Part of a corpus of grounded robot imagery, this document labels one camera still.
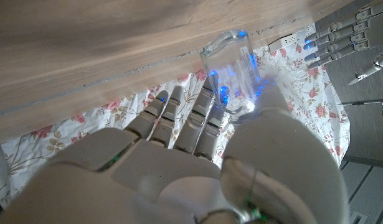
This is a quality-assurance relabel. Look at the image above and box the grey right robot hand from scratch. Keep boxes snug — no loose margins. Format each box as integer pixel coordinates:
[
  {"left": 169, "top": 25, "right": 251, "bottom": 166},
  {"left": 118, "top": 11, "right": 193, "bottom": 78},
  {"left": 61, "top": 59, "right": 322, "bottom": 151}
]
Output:
[{"left": 0, "top": 80, "right": 351, "bottom": 224}]

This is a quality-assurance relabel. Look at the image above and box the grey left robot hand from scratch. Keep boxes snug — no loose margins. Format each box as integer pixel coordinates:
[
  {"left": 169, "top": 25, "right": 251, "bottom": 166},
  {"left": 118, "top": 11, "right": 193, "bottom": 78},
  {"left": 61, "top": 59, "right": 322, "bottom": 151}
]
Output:
[{"left": 304, "top": 0, "right": 383, "bottom": 86}]

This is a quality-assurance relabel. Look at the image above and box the floral rose backdrop cloth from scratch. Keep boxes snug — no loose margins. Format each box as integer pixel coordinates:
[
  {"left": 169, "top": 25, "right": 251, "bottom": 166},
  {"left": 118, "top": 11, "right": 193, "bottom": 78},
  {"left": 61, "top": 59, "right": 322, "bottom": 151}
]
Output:
[{"left": 0, "top": 23, "right": 351, "bottom": 209}]

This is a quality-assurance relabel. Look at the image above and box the clear glass salt shaker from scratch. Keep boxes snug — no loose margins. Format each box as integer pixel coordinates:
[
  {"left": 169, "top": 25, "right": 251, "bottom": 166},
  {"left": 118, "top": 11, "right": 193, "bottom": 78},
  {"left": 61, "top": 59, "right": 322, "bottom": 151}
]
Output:
[{"left": 199, "top": 29, "right": 263, "bottom": 122}]

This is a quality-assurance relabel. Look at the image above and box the white power strip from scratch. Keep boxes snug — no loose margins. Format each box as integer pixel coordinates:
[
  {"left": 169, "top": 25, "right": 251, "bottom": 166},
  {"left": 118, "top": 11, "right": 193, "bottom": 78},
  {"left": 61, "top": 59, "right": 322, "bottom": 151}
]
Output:
[{"left": 268, "top": 33, "right": 300, "bottom": 52}]

